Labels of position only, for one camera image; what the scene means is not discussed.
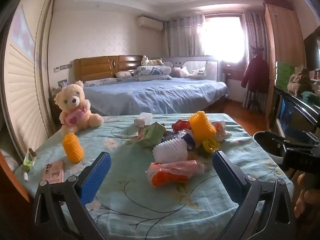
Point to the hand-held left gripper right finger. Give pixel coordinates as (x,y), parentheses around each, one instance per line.
(227,177)

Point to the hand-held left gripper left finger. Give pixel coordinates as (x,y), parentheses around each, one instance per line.
(96,177)

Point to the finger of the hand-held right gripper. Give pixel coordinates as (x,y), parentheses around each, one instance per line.
(282,138)
(283,148)

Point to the yellow smiley wrapper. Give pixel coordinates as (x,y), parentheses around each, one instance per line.
(211,145)

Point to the white pink plastic bag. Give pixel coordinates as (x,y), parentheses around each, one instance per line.
(221,130)

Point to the yellow foam fruit net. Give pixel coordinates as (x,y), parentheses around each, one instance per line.
(72,150)
(201,125)

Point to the white orange plastic wrapper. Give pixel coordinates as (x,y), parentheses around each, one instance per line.
(167,175)

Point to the white foam fruit net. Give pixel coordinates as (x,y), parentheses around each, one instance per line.
(170,151)

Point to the red snack wrapper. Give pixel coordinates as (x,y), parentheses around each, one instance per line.
(181,125)

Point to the green cardboard box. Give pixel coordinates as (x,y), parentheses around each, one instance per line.
(152,135)

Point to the white foam block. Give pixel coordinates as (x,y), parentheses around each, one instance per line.
(143,117)

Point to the person's right hand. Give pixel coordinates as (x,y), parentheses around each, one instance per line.
(307,200)

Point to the black glass-door cabinet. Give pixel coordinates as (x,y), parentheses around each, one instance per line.
(295,115)

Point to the teal floral bedspread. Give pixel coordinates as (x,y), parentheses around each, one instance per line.
(125,205)

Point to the pink flat box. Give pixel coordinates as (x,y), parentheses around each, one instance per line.
(53,172)

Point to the white radiator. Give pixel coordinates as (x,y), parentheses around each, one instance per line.
(251,100)

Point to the brown plush toy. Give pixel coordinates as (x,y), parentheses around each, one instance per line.
(301,78)

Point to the stack of green boxes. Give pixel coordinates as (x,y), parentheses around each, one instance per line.
(285,72)

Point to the green candy wrapper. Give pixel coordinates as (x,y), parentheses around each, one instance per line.
(28,163)

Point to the dark red coat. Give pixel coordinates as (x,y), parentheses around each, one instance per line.
(256,75)

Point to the dark wooden nightstand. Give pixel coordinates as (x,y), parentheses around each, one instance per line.
(53,115)

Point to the cream teddy bear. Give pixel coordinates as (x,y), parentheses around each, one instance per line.
(72,100)

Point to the wooden desk with drawers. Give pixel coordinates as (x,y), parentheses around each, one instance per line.
(232,73)

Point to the black television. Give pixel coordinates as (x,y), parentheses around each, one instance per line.
(312,52)

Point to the bed with blue sheet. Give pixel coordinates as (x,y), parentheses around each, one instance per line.
(155,95)

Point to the white pink pillow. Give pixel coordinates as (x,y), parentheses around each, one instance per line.
(123,74)

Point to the wooden wardrobe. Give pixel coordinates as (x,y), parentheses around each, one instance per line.
(285,30)

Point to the wooden headboard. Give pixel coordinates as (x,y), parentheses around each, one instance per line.
(100,67)

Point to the grey patterned curtain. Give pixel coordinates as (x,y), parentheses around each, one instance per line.
(182,35)
(255,30)

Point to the white louvered closet door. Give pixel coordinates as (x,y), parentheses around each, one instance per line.
(22,92)

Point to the pink white bundle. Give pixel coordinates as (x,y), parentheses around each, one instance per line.
(185,72)

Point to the bright window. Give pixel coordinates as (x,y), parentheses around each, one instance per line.
(222,37)

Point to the blue white folded quilt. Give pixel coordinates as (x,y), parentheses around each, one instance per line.
(152,71)

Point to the white plush toy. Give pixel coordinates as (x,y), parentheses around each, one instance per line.
(150,61)

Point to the white air conditioner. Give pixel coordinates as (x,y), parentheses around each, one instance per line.
(150,22)

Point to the small photo frame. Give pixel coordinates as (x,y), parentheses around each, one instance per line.
(63,83)

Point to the grey bed guard rail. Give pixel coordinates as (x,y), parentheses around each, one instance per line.
(212,66)

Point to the wall switch panel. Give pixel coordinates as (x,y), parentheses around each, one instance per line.
(62,67)

